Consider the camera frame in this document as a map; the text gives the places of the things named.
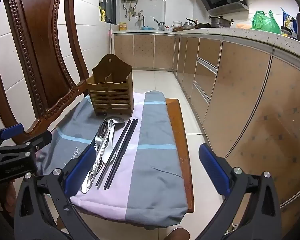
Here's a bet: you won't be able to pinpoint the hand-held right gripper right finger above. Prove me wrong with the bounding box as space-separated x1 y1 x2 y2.
199 144 282 240

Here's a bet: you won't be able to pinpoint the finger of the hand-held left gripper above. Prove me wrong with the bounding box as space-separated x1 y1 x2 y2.
0 124 24 147
17 130 53 155

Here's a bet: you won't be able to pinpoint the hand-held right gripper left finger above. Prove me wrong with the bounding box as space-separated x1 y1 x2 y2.
14 145 100 240

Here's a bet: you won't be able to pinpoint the steel fork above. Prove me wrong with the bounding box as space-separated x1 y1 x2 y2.
94 121 108 147

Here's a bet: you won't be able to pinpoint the steel ladle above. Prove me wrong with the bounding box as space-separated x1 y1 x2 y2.
81 116 125 194

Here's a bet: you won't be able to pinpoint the wooden utensil holder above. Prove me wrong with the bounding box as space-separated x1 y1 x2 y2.
86 54 133 117

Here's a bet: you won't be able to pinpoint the person's right hand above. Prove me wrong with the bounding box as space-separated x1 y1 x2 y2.
165 231 190 240

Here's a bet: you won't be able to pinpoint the grey and pink cloth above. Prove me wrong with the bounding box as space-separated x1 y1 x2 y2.
36 90 190 228

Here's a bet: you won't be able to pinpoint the kitchen base cabinets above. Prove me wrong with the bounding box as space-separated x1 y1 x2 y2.
112 32 300 230

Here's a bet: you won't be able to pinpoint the carved wooden chair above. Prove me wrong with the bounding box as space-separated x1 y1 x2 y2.
0 0 90 145

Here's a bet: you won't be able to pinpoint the speckled kitchen countertop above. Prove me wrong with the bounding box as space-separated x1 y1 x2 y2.
112 27 300 63

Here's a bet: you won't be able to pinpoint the black wok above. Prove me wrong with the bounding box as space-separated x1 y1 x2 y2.
186 18 212 28

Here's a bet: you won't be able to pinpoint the steel cooking pot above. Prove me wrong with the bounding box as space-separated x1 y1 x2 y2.
209 16 234 28

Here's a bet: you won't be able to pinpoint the green plastic bag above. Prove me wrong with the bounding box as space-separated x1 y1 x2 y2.
251 10 282 33

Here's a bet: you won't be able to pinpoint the dark window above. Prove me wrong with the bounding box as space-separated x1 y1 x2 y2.
100 0 118 23

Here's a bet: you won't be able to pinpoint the blue snack bag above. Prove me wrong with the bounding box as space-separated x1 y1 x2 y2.
281 7 298 33

